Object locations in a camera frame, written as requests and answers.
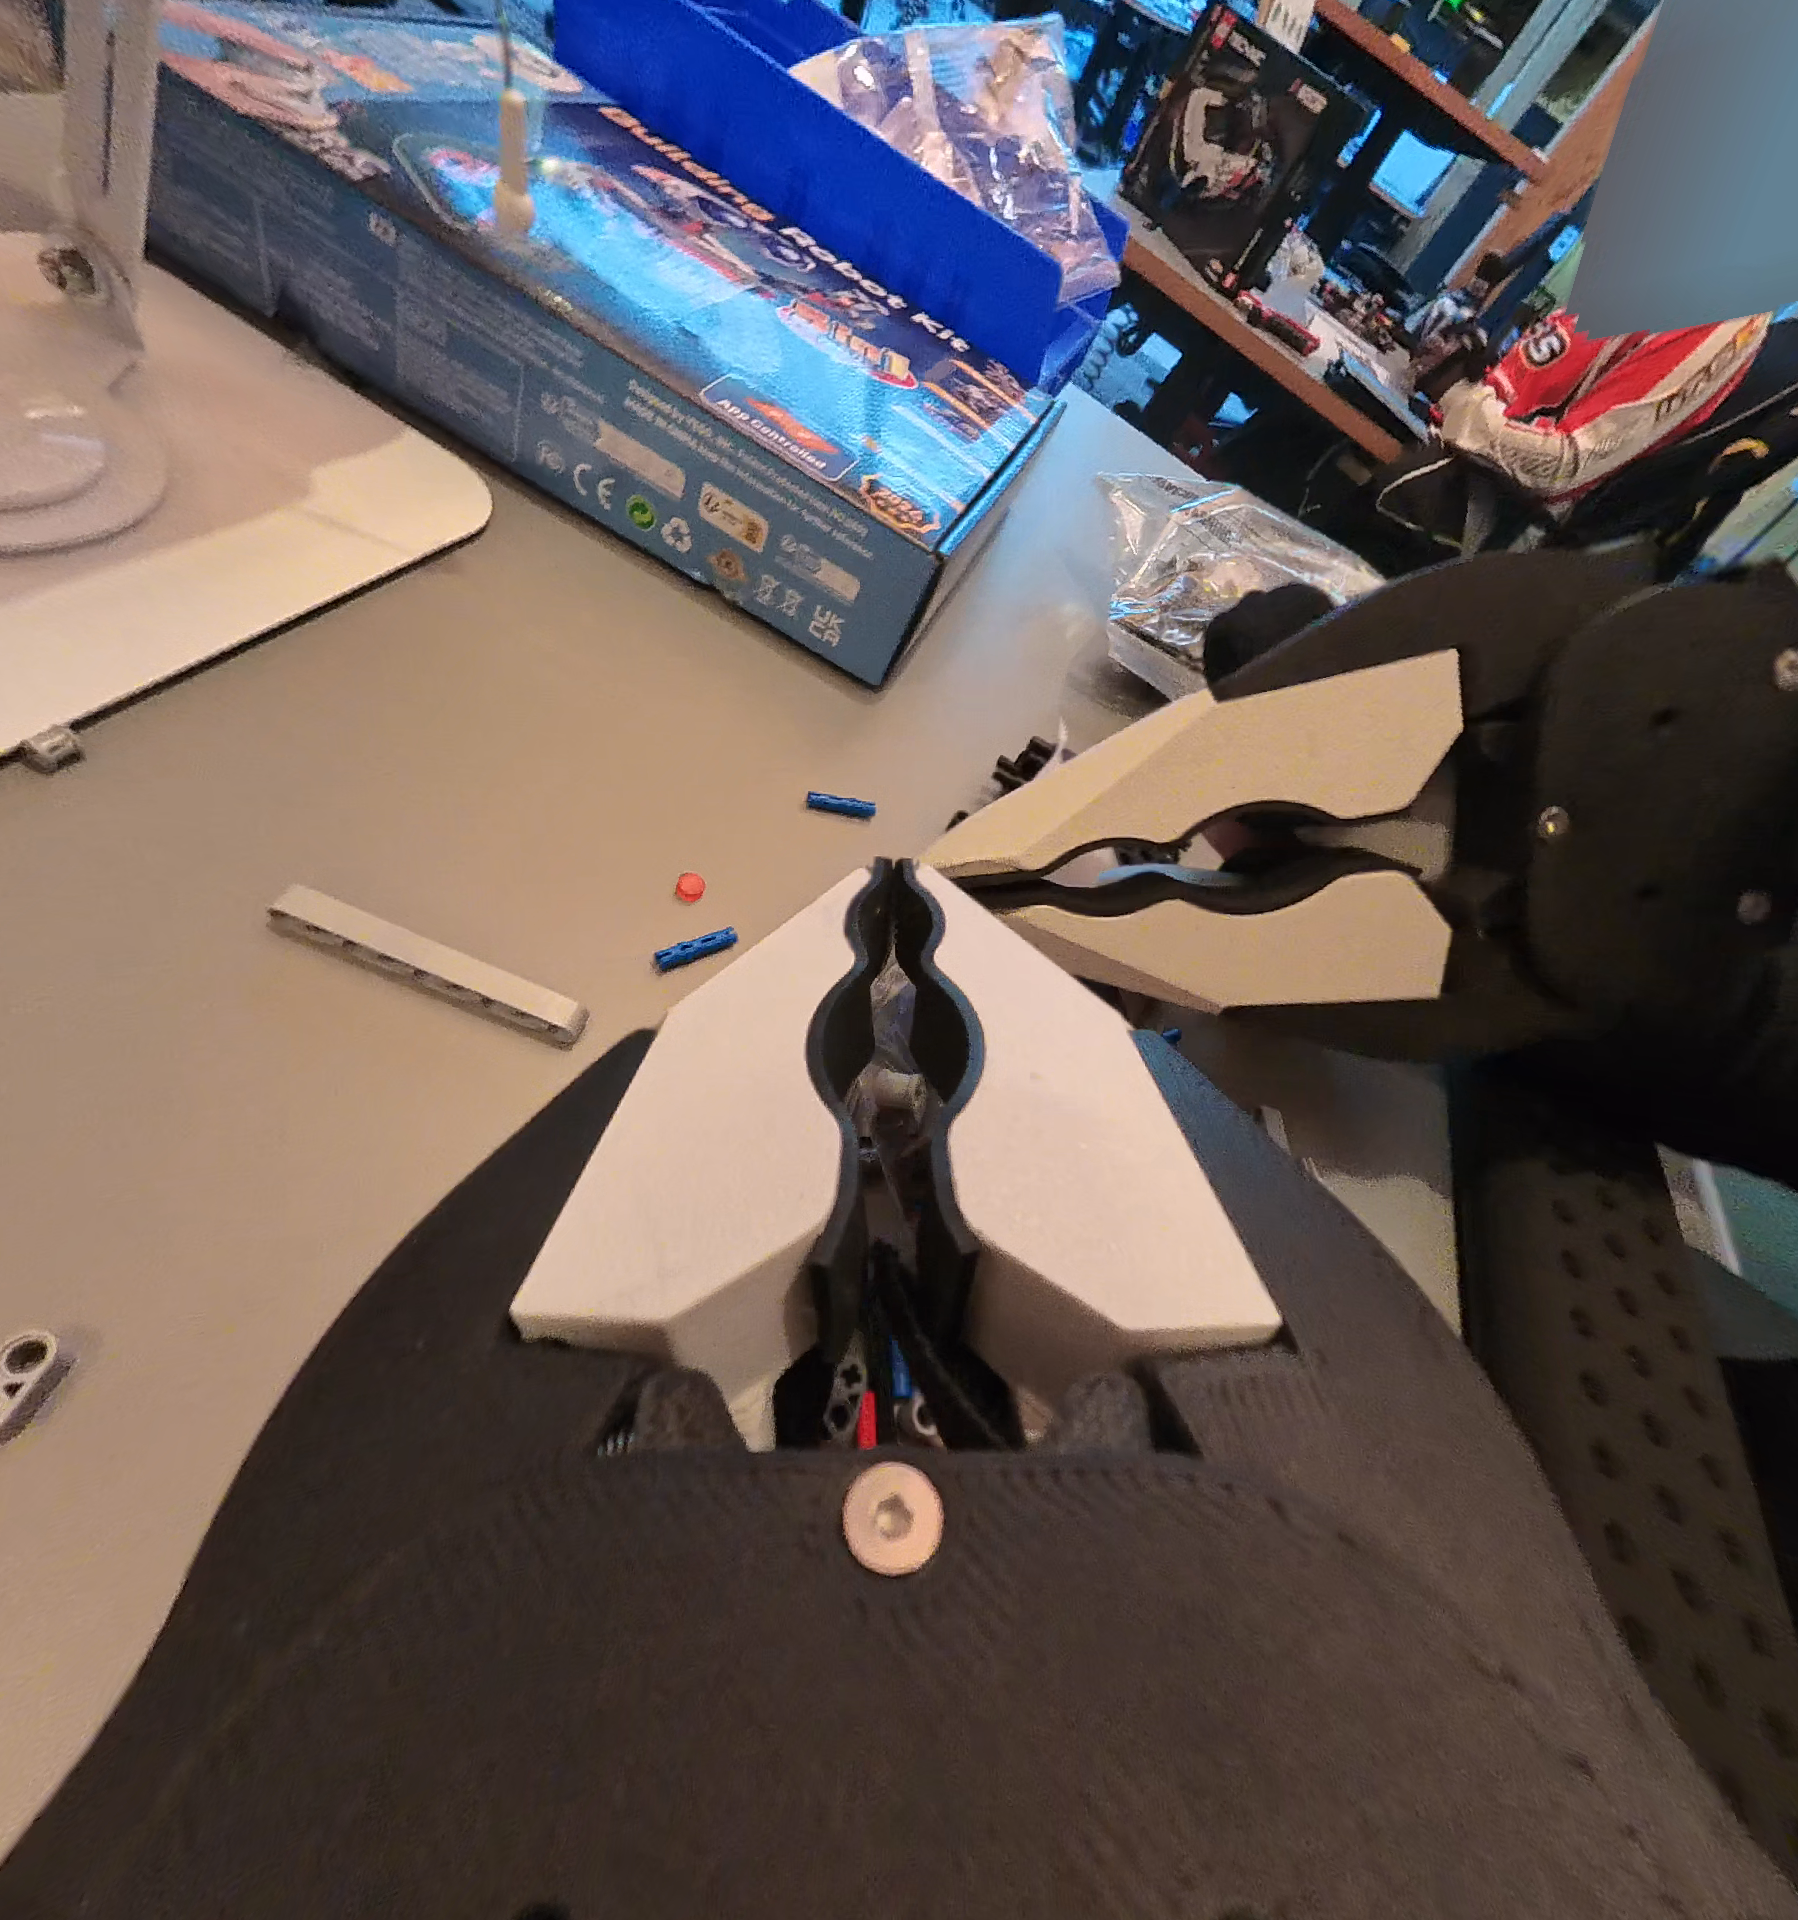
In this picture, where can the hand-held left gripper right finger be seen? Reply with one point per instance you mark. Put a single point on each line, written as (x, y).
(1108, 1200)

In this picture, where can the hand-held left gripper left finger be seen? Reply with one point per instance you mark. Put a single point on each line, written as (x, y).
(689, 1200)

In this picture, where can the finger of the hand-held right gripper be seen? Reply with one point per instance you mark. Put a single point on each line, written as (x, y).
(1261, 757)
(1289, 946)

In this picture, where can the clear bag of dark pieces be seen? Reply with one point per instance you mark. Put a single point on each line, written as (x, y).
(1214, 546)

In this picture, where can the pile of small building pieces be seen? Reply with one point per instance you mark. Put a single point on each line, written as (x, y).
(856, 1389)

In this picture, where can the blue pin piece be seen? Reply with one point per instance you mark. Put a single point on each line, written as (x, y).
(698, 947)
(838, 804)

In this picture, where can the light grey long beam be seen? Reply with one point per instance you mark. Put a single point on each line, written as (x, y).
(426, 962)

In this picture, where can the wooden background desk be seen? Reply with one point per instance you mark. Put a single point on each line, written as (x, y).
(1335, 382)

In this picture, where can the black printed cardboard box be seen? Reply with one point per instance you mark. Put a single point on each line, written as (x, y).
(1229, 136)

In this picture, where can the purple tinted clear bag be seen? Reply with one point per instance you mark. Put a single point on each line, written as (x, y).
(990, 120)

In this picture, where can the grey two-hole connector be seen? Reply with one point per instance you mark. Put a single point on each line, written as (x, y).
(8, 1383)

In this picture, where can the blue cardboard toy box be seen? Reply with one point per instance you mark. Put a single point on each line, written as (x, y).
(615, 390)

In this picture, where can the small grey clip piece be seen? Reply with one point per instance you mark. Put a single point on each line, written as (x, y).
(52, 746)

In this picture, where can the blue plastic bin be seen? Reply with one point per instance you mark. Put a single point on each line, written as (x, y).
(781, 136)

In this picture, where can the white and wood book stand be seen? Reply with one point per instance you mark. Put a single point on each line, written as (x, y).
(240, 495)

